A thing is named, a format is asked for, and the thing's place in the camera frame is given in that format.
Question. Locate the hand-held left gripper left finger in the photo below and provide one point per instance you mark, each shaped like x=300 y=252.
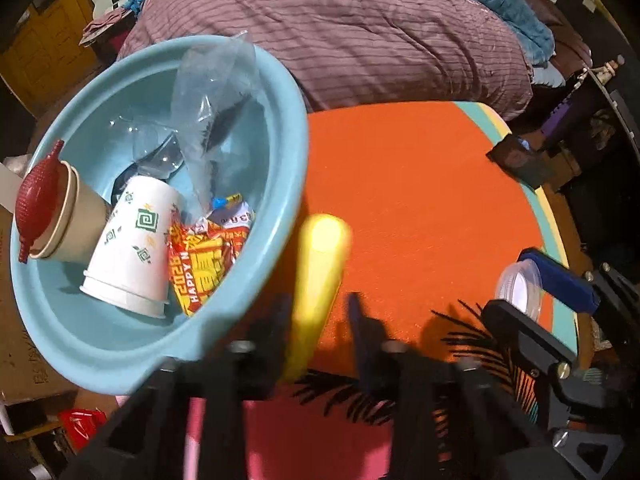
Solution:
x=272 y=330

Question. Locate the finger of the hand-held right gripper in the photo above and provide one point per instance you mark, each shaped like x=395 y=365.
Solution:
x=515 y=325
x=560 y=280

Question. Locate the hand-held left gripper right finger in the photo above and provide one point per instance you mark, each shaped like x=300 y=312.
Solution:
x=362 y=340

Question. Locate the white round container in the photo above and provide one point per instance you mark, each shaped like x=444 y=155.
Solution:
x=520 y=287

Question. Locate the yellow box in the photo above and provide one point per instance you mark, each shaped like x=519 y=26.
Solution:
x=320 y=270

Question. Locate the red yellow snack bag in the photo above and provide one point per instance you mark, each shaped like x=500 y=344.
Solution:
x=205 y=260

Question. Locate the white paper cup green print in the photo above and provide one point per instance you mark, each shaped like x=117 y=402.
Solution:
x=130 y=250

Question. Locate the clear plastic cup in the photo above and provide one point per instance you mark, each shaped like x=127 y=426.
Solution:
x=160 y=152

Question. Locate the clear zip bag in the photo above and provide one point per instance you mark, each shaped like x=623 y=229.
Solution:
x=215 y=90

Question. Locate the red textured plastic lid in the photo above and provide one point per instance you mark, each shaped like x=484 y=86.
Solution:
x=35 y=195

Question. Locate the light blue plastic basin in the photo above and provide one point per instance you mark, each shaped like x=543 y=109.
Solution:
x=100 y=110

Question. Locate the dark wooden side table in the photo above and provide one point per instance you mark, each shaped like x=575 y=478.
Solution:
x=600 y=160

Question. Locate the light blue pillow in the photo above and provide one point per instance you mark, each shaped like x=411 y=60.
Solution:
x=550 y=77

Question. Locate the red plastic bag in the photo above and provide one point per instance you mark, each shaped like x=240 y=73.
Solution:
x=82 y=427

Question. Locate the small white figurine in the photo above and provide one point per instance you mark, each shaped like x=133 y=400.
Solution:
x=605 y=71

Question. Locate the maroon blanket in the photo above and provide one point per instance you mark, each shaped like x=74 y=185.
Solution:
x=565 y=35

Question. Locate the cardboard box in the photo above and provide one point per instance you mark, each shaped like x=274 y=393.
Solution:
x=25 y=335

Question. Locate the blue fuzzy blanket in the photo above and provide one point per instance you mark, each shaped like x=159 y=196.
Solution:
x=500 y=5

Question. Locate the pink folded cloth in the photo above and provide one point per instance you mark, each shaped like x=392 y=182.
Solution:
x=102 y=27

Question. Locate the wooden door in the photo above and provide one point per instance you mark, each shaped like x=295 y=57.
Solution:
x=45 y=55

